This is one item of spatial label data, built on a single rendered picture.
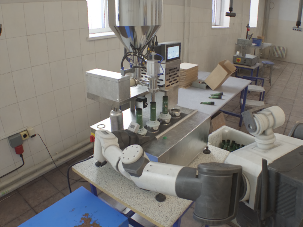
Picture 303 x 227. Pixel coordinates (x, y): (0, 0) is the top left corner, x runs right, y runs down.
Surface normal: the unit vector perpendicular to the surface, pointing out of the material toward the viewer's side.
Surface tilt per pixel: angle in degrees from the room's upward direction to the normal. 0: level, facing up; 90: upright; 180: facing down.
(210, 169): 63
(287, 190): 95
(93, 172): 0
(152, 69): 90
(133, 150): 26
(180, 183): 59
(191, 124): 0
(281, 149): 15
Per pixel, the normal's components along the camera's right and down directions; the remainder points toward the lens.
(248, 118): -0.91, 0.24
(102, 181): 0.00, -0.91
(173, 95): 0.79, 0.25
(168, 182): -0.61, -0.15
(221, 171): 0.00, -0.09
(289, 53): -0.62, 0.33
